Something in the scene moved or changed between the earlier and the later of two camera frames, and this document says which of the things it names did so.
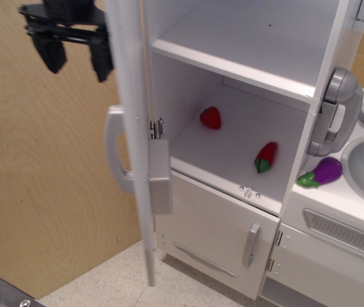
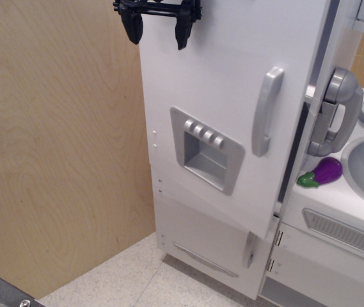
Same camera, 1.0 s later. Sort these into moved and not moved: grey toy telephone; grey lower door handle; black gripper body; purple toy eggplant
Moved: black gripper body
Not moved: grey lower door handle; purple toy eggplant; grey toy telephone
